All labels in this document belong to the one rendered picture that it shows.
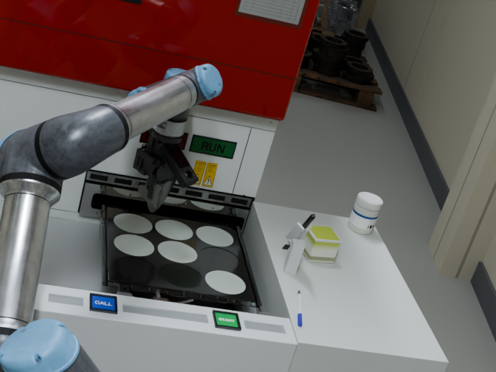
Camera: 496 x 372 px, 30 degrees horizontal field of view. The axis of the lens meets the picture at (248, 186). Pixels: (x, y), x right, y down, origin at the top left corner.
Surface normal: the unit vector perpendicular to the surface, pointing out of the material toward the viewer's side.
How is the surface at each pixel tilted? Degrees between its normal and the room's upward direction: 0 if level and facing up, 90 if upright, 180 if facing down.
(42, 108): 90
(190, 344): 90
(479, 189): 90
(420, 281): 0
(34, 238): 47
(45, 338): 37
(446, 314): 0
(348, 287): 0
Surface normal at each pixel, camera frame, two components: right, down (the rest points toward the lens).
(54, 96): 0.15, 0.46
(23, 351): -0.37, -0.82
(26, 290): 0.78, -0.24
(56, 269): 0.26, -0.87
